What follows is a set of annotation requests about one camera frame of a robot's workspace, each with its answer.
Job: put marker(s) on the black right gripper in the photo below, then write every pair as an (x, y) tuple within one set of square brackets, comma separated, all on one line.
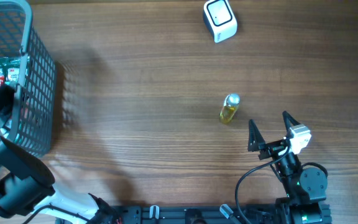
[(256, 141)]

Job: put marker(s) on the yellow oil bottle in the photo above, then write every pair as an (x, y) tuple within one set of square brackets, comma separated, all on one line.
[(230, 106)]

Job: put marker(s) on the green 3M gloves package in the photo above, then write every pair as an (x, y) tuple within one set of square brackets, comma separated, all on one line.
[(9, 69)]

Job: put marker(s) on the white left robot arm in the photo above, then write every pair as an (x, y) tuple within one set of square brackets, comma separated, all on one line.
[(28, 188)]

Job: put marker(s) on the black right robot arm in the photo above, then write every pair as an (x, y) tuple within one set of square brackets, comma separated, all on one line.
[(305, 184)]

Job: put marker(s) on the white barcode scanner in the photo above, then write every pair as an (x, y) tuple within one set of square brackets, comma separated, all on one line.
[(219, 19)]

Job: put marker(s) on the dark grey plastic basket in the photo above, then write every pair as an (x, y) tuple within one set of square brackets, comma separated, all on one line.
[(29, 73)]

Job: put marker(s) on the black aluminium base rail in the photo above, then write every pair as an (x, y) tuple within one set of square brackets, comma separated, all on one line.
[(197, 214)]

